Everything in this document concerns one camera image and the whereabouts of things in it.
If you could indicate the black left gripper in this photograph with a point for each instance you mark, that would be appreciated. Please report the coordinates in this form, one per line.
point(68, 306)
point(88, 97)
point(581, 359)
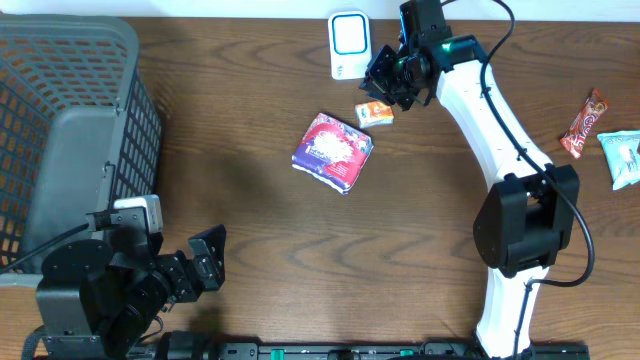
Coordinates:
point(201, 265)

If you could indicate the red purple snack bag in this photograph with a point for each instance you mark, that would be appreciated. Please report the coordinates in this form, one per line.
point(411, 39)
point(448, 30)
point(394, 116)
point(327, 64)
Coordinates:
point(333, 152)

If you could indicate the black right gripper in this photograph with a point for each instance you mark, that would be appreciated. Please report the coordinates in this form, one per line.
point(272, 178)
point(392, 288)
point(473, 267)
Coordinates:
point(375, 79)

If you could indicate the teal snack packet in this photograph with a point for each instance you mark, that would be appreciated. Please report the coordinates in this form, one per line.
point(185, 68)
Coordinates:
point(621, 151)

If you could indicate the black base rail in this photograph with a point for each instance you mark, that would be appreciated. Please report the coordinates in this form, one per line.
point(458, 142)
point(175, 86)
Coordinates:
point(252, 351)

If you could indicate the grey plastic mesh basket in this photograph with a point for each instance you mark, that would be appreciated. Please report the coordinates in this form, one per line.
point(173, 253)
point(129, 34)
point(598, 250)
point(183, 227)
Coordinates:
point(78, 131)

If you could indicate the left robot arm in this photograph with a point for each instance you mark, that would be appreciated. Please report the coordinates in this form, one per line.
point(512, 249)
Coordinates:
point(98, 298)

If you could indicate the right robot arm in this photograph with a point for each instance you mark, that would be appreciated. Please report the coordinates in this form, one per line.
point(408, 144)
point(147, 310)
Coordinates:
point(527, 216)

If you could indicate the small orange snack pack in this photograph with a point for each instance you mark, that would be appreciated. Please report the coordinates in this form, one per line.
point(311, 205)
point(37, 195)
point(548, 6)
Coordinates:
point(374, 113)

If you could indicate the orange brown chocolate bar wrapper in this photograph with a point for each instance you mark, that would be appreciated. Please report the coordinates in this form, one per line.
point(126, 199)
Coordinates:
point(574, 139)

